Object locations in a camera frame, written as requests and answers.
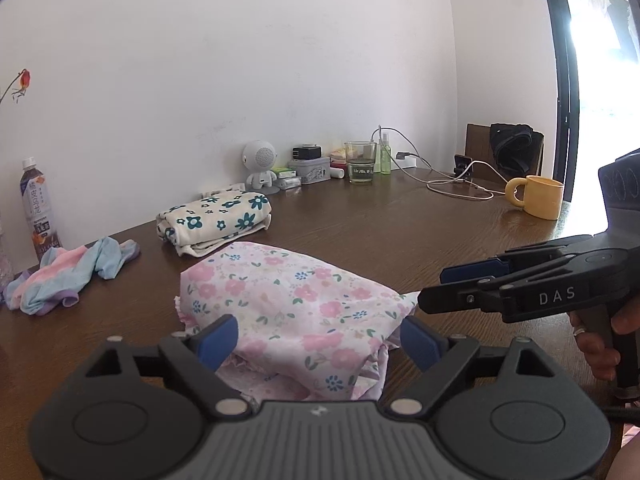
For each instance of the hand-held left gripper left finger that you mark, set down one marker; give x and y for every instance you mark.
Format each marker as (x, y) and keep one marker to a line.
(217, 342)

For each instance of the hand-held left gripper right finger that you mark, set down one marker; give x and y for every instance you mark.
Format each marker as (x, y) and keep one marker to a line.
(420, 342)

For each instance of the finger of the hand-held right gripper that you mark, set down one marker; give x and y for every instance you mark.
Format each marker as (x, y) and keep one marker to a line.
(465, 272)
(550, 295)

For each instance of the pink floral dress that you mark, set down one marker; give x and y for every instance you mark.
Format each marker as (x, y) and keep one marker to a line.
(300, 305)

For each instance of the person's right hand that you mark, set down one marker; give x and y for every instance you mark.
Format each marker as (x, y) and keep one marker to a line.
(597, 360)

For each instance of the yellow mug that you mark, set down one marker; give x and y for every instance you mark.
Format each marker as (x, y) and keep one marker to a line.
(542, 197)

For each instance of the folded cream teal-flower cloth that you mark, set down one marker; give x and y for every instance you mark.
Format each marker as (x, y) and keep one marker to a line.
(215, 217)

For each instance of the white power adapter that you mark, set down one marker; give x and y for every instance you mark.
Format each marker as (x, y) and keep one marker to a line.
(407, 160)

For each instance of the black bag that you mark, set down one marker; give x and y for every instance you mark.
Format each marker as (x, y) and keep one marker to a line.
(515, 147)

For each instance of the wooden chair back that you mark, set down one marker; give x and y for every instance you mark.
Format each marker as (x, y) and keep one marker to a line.
(477, 145)

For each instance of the green spray bottle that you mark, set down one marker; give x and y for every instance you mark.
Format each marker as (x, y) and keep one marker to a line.
(385, 157)

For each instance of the white power strip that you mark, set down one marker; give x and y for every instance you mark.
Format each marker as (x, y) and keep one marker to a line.
(222, 192)

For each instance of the clear drinking glass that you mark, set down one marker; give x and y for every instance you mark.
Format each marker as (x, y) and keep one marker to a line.
(360, 165)

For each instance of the white pink tube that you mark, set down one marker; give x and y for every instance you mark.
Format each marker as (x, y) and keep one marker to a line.
(337, 173)

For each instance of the pastel pink blue garment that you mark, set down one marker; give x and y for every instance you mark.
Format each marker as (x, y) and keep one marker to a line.
(70, 270)

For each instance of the yellow packet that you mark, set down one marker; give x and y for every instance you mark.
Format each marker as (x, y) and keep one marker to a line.
(338, 154)

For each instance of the small white box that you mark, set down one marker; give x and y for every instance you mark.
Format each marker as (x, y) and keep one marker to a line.
(290, 182)

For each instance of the small green box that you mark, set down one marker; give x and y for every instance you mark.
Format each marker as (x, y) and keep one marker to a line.
(282, 171)

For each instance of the person's leg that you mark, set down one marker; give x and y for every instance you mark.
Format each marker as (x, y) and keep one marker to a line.
(627, 462)

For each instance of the grey tin box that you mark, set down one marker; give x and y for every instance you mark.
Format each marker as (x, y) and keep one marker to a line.
(310, 171)

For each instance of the white robot figure speaker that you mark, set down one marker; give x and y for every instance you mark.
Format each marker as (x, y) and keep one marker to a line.
(260, 157)

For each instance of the black charger block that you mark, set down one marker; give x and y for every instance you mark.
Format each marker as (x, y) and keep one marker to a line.
(306, 152)

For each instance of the brown tea bottle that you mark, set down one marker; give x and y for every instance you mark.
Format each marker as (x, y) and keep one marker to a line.
(37, 210)

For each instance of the purple textured vase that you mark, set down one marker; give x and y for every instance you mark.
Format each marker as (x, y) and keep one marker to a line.
(5, 260)

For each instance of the orange rosebud stem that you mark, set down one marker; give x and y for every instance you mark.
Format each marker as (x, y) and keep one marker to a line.
(24, 79)

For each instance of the black door frame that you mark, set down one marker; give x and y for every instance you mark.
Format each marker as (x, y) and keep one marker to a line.
(562, 85)

